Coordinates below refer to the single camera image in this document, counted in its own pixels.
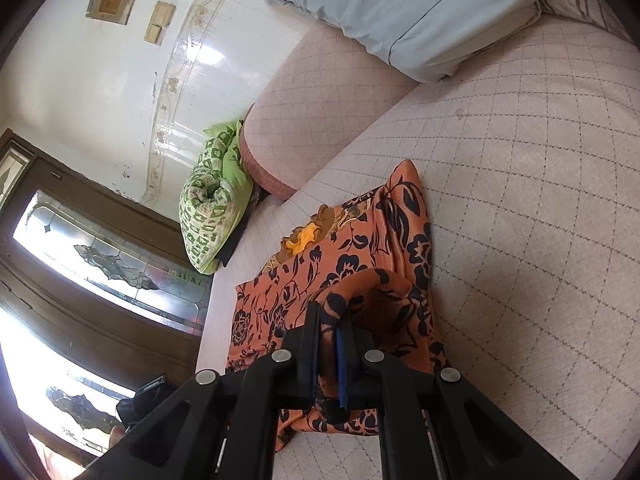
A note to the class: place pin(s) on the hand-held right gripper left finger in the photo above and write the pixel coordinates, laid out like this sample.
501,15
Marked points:
300,370

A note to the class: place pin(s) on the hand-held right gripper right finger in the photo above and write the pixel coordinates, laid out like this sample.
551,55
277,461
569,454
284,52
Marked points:
343,375

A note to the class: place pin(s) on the orange black floral garment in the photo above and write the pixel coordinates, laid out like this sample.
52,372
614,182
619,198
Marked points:
300,280

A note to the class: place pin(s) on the green patterned pillow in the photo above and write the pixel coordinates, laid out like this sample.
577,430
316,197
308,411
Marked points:
205,210

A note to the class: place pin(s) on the brown stained-glass wooden door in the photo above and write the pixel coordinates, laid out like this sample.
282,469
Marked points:
75,180

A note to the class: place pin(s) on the pink quilted sofa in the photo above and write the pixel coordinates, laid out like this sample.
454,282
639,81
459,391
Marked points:
525,185

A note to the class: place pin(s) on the grey blue pillow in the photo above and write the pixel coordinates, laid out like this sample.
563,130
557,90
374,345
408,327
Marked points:
400,5

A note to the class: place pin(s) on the beige wall switch plate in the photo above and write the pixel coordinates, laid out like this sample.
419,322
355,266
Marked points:
160,22

